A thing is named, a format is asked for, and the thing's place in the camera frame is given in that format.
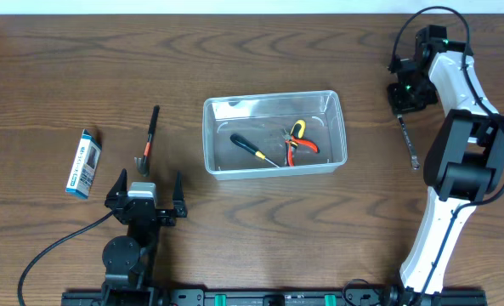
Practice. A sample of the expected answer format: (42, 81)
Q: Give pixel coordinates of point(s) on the clear plastic container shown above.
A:
(263, 119)

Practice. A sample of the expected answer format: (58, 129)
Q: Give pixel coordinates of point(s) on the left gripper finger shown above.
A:
(119, 188)
(178, 194)

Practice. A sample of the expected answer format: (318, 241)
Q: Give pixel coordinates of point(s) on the silver combination wrench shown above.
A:
(408, 142)

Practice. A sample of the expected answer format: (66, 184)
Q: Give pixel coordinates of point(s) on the black slim screwdriver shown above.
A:
(249, 147)

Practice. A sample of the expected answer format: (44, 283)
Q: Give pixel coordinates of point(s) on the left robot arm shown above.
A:
(129, 259)

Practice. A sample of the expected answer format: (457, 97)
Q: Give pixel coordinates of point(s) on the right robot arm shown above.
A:
(464, 164)

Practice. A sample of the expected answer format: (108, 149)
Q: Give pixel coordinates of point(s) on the small black claw hammer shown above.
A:
(143, 163)

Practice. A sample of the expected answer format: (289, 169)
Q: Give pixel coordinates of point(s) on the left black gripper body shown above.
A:
(165, 219)

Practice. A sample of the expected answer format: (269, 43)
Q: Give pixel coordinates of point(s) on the red handled pliers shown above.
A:
(289, 150)

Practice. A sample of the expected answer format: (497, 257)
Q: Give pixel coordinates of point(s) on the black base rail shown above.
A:
(359, 296)

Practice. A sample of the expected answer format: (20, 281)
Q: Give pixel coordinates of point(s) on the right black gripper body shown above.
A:
(413, 93)

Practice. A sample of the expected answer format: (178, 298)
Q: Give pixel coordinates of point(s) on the white and blue box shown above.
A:
(84, 166)

